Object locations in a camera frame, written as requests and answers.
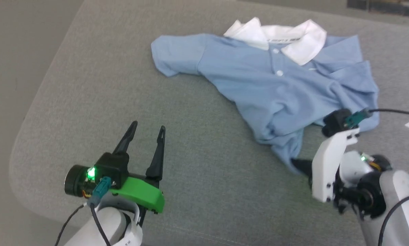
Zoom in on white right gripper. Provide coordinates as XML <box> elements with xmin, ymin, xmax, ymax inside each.
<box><xmin>291</xmin><ymin>128</ymin><xmax>360</xmax><ymax>203</ymax></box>

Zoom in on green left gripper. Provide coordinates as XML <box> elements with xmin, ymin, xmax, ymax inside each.
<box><xmin>111</xmin><ymin>121</ymin><xmax>166</xmax><ymax>215</ymax></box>

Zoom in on light blue polo shirt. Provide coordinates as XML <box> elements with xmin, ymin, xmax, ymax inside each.
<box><xmin>151</xmin><ymin>17</ymin><xmax>379</xmax><ymax>175</ymax></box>

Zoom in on grey fabric sofa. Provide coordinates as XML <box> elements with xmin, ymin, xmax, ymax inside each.
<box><xmin>9</xmin><ymin>0</ymin><xmax>409</xmax><ymax>246</ymax></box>

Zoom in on black cable with teal plug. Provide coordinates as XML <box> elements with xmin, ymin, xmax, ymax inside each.
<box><xmin>88</xmin><ymin>176</ymin><xmax>113</xmax><ymax>246</ymax></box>
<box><xmin>345</xmin><ymin>108</ymin><xmax>409</xmax><ymax>129</ymax></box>

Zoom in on thin black cable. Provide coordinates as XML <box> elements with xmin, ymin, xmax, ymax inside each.
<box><xmin>377</xmin><ymin>191</ymin><xmax>409</xmax><ymax>246</ymax></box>
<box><xmin>55</xmin><ymin>204</ymin><xmax>88</xmax><ymax>246</ymax></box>

